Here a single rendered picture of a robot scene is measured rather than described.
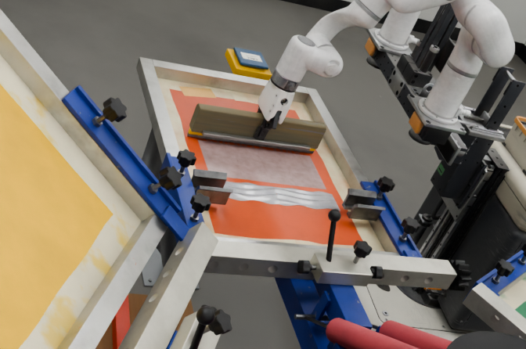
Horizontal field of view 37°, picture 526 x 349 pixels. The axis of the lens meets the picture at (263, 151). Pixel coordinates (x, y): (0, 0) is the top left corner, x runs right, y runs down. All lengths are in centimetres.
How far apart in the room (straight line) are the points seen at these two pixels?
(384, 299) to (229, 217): 126
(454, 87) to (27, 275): 144
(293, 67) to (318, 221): 40
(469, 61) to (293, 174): 59
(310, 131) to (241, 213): 39
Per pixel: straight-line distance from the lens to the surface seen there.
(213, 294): 312
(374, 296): 303
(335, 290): 170
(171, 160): 191
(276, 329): 312
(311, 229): 198
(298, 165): 220
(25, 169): 136
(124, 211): 148
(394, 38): 271
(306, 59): 203
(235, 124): 212
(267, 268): 170
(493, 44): 220
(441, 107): 235
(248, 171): 208
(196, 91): 234
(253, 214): 194
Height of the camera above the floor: 207
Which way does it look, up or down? 31 degrees down
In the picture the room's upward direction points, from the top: 24 degrees clockwise
